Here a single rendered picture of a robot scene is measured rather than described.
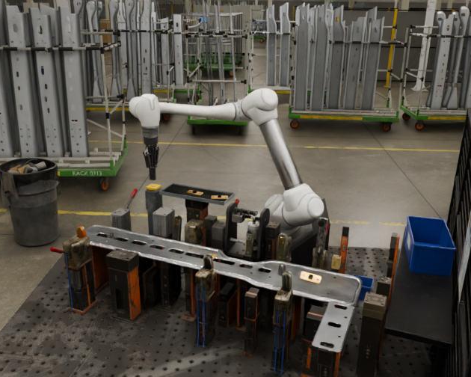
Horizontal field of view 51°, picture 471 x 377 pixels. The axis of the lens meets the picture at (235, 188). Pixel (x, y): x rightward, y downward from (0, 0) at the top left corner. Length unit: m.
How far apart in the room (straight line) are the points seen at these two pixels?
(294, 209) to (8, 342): 1.47
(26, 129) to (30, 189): 1.92
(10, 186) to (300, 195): 2.75
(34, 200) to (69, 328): 2.34
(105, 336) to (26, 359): 0.33
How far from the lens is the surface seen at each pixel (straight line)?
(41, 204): 4.62
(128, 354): 2.20
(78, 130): 6.16
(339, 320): 1.88
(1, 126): 6.45
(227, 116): 2.68
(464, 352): 1.60
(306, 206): 2.52
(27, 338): 2.41
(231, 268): 2.15
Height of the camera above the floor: 2.08
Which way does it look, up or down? 21 degrees down
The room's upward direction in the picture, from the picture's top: 1 degrees clockwise
